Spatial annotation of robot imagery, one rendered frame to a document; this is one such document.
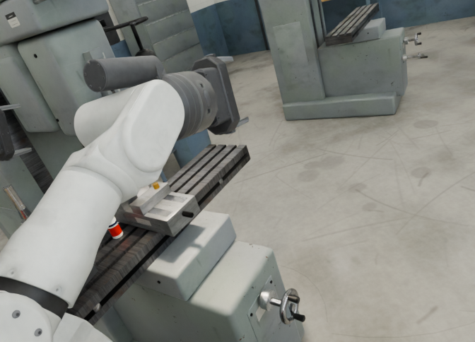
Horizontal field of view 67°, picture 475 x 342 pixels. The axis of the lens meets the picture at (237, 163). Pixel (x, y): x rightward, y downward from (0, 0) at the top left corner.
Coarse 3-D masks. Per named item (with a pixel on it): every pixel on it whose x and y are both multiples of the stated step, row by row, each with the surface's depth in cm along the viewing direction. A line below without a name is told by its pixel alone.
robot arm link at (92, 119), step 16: (96, 64) 37; (112, 64) 38; (128, 64) 40; (144, 64) 42; (160, 64) 45; (96, 80) 38; (112, 80) 38; (128, 80) 40; (144, 80) 43; (176, 80) 45; (112, 96) 40; (128, 96) 38; (192, 96) 45; (80, 112) 42; (96, 112) 40; (112, 112) 39; (192, 112) 45; (80, 128) 42; (96, 128) 40; (192, 128) 46
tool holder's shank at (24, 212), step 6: (6, 186) 99; (12, 186) 99; (6, 192) 98; (12, 192) 99; (12, 198) 99; (18, 198) 100; (18, 204) 100; (24, 204) 102; (18, 210) 101; (24, 210) 102; (24, 216) 102
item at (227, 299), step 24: (216, 264) 134; (240, 264) 131; (264, 264) 130; (144, 288) 138; (216, 288) 124; (240, 288) 121; (264, 288) 130; (120, 312) 170; (144, 312) 152; (168, 312) 138; (192, 312) 126; (216, 312) 117; (240, 312) 118; (264, 312) 130; (144, 336) 170; (168, 336) 153; (192, 336) 138; (216, 336) 127; (240, 336) 119; (264, 336) 131; (288, 336) 148
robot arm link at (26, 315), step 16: (0, 304) 22; (16, 304) 23; (32, 304) 24; (0, 320) 22; (16, 320) 23; (32, 320) 24; (48, 320) 25; (0, 336) 22; (16, 336) 23; (32, 336) 23; (48, 336) 24
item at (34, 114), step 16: (0, 64) 112; (16, 64) 108; (0, 80) 117; (16, 80) 112; (32, 80) 112; (16, 96) 117; (32, 96) 113; (16, 112) 124; (32, 112) 118; (48, 112) 116; (32, 128) 124; (48, 128) 118
